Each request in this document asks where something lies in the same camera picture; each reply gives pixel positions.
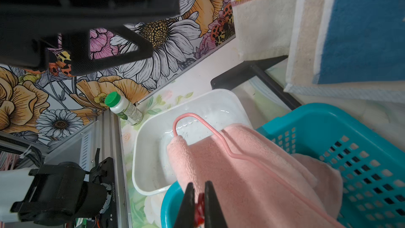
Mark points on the floral table mat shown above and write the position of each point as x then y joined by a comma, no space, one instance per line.
260,104

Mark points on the pink towel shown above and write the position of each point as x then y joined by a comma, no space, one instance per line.
248,197

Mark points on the teal plastic basket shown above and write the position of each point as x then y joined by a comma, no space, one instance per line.
372,169

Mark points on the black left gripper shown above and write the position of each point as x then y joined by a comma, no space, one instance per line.
30,27

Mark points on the blue and beige towel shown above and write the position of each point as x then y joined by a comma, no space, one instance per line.
353,49

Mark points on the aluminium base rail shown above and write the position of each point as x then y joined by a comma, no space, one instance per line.
95,152

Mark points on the pink wire hanger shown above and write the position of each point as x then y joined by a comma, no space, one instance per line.
258,164

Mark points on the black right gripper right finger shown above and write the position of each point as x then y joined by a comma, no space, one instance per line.
214,217

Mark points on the yellow striped towel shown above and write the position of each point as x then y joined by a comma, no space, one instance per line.
263,27

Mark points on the black clothes rack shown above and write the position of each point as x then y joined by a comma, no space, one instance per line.
249,69

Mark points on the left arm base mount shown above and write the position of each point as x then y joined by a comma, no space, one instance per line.
102,189

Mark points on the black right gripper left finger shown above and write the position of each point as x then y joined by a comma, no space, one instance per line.
186,214

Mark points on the green capped white bottle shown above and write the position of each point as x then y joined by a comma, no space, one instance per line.
123,108

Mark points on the red clothespin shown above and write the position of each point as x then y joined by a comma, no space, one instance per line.
199,214

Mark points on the white plastic tray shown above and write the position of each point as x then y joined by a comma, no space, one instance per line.
151,169

